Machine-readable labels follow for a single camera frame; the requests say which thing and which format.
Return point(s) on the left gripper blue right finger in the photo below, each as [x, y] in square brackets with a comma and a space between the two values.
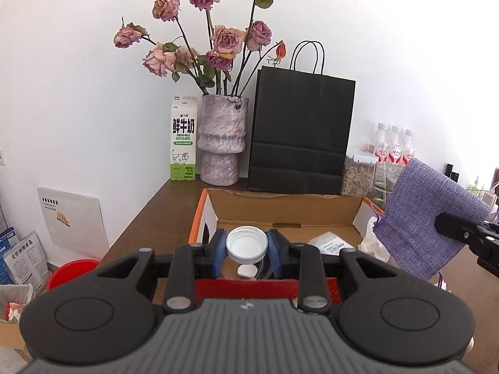
[278, 252]

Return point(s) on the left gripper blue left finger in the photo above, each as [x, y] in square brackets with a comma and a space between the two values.
[217, 252]

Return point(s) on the large white jar lid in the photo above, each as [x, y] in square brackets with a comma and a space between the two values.
[246, 244]

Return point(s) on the white charger dock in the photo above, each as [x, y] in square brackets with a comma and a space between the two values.
[247, 271]

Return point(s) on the purple fabric pouch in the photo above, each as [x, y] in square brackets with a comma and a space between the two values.
[407, 228]

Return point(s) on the clear plastic bottle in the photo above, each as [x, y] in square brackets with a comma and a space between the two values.
[329, 243]

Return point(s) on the white tissue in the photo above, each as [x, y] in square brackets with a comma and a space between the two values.
[371, 245]

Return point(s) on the red cardboard box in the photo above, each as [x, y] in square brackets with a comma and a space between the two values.
[255, 223]

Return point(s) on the seed storage jar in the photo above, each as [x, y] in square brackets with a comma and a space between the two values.
[358, 173]

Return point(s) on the milk carton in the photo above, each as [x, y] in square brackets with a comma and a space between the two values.
[183, 138]

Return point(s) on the purple ceramic vase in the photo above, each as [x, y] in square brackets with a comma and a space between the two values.
[222, 138]

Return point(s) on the drinking glass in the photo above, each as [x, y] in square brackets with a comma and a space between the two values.
[385, 178]

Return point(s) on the water bottle right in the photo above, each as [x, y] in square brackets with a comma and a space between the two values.
[408, 147]

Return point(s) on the water bottle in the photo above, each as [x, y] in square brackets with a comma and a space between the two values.
[395, 147]
[408, 147]
[379, 146]

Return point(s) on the water bottle middle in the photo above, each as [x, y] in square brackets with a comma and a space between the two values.
[395, 147]

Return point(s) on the black paper bag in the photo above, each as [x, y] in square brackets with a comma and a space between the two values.
[300, 130]

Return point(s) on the water bottle left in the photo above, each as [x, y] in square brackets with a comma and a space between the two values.
[379, 146]

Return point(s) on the red bucket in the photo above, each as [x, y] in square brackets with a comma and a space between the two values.
[70, 271]

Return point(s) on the dried pink roses bouquet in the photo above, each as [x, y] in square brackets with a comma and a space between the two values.
[219, 69]

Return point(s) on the blue paper packages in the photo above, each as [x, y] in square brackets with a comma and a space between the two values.
[26, 263]

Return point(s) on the cardboard trash box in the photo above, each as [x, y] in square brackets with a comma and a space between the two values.
[14, 299]

